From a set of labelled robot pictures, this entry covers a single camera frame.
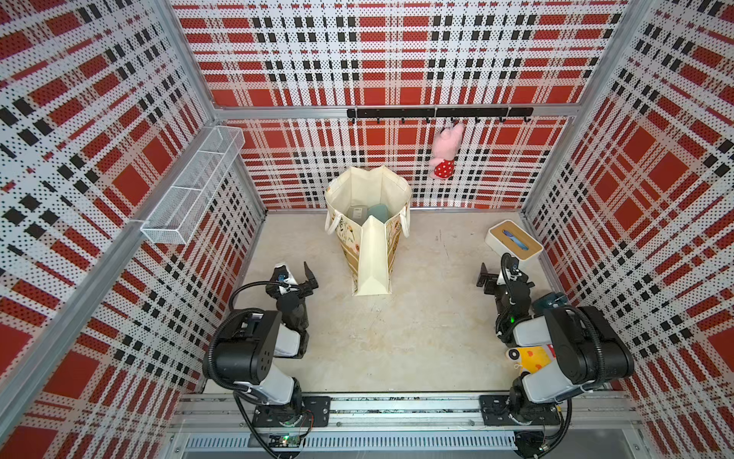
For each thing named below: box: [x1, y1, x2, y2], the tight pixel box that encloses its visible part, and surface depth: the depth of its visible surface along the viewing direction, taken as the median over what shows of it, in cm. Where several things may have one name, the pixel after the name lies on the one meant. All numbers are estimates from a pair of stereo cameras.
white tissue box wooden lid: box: [484, 219, 544, 262], surface depth 108 cm
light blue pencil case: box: [344, 204, 369, 227], surface depth 107 cm
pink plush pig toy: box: [430, 122, 465, 179], surface depth 95 cm
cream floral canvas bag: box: [324, 166, 412, 297], surface depth 96 cm
